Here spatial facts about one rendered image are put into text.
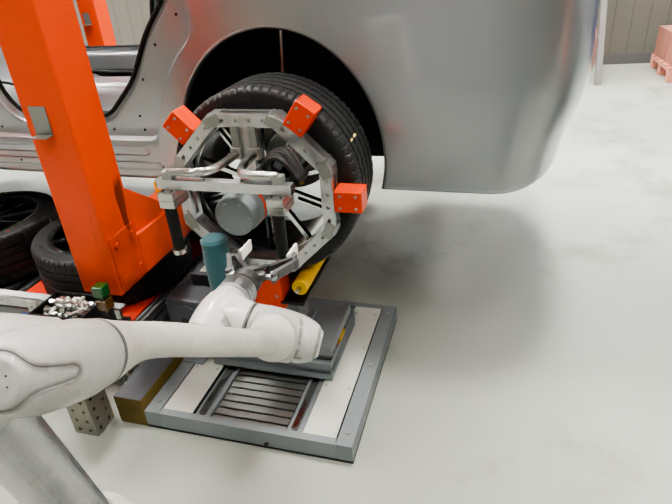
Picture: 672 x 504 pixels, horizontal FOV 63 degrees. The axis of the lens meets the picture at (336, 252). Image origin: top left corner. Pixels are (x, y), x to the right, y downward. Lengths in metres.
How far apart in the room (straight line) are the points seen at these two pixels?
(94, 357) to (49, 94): 1.20
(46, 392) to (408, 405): 1.64
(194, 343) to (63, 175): 1.07
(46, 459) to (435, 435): 1.41
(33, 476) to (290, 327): 0.51
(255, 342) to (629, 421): 1.57
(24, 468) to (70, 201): 1.14
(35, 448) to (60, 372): 0.27
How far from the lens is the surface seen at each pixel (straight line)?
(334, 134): 1.73
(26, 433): 0.97
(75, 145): 1.87
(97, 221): 1.95
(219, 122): 1.76
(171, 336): 0.97
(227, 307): 1.23
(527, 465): 2.06
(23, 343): 0.73
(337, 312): 2.28
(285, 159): 1.58
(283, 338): 1.15
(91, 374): 0.77
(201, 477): 2.07
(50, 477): 1.04
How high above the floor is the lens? 1.55
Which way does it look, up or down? 29 degrees down
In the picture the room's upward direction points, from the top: 4 degrees counter-clockwise
